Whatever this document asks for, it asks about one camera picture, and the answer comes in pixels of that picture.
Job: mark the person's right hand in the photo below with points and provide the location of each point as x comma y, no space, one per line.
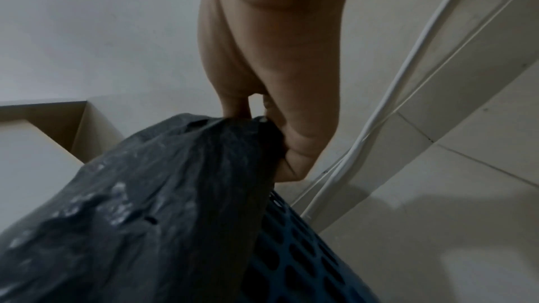
286,45

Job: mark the new black trash bag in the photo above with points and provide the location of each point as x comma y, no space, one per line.
147,212

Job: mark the blue plastic waste basket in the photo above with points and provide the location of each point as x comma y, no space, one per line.
303,261

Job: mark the white table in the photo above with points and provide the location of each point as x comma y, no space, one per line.
33,168

